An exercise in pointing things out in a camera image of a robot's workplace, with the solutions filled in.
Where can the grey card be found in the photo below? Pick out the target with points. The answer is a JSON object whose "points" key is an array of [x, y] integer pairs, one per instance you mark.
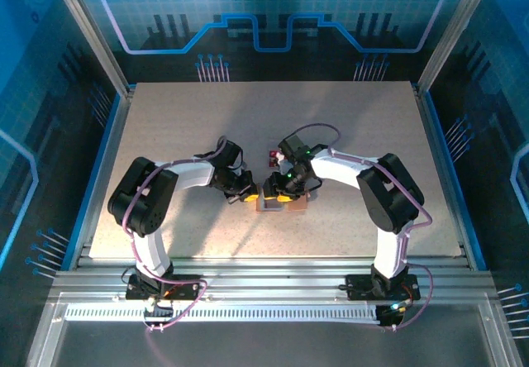
{"points": [[273, 206]]}

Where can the brown leather card holder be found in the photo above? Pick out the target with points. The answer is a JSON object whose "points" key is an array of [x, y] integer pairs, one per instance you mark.
{"points": [[297, 206]]}

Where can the red card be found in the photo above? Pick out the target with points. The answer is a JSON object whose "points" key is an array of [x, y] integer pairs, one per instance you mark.
{"points": [[273, 158]]}

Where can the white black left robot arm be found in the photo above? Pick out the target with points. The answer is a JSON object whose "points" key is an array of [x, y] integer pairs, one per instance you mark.
{"points": [[144, 193]]}

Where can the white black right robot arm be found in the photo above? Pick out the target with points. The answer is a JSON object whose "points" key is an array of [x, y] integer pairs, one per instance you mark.
{"points": [[388, 201]]}

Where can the black electronics board with LED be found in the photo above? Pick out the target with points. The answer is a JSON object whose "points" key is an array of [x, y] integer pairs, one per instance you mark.
{"points": [[392, 313]]}

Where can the aluminium front frame rail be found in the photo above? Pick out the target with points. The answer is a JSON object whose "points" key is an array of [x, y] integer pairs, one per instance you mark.
{"points": [[273, 276]]}

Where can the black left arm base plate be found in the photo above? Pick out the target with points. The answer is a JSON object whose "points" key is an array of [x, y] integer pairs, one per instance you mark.
{"points": [[186, 286]]}

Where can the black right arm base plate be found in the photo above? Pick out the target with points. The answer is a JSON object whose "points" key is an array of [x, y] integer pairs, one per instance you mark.
{"points": [[359, 287]]}

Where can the aluminium left side rail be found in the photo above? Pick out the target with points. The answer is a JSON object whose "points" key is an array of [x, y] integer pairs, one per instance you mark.
{"points": [[109, 156]]}

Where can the aluminium right side rail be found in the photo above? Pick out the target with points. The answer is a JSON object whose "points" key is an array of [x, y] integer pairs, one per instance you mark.
{"points": [[448, 177]]}

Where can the aluminium left frame post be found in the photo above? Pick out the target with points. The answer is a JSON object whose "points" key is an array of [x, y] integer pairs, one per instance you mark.
{"points": [[89, 32]]}

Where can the aluminium frame post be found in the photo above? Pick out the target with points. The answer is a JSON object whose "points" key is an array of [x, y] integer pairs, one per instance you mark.
{"points": [[89, 32], [454, 28]]}

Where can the aluminium right frame post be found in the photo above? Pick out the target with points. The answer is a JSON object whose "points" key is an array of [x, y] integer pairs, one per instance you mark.
{"points": [[454, 28]]}

